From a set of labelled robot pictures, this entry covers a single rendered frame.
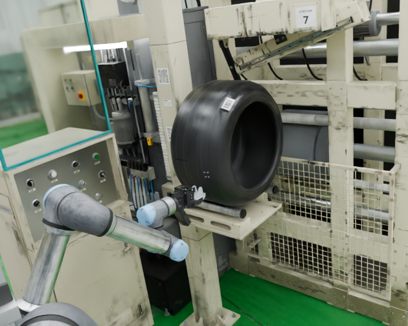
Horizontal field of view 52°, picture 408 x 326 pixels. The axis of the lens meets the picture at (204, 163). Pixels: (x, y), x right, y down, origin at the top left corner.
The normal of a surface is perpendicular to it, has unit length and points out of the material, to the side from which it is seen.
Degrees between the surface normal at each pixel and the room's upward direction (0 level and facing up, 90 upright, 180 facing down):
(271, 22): 90
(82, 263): 90
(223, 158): 89
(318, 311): 0
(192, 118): 52
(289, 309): 0
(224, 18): 90
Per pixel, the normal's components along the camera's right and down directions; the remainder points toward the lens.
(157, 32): -0.63, 0.34
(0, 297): 0.58, 0.22
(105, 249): 0.76, 0.13
